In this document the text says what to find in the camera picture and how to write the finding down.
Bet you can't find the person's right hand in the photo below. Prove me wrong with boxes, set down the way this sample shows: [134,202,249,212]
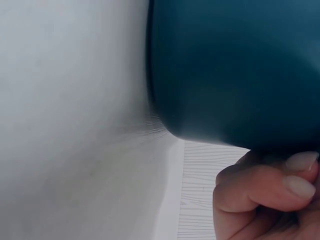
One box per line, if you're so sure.
[212,149,320,240]

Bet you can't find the dark teal smooth rounded object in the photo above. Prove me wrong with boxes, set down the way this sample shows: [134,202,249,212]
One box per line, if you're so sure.
[145,0,320,152]

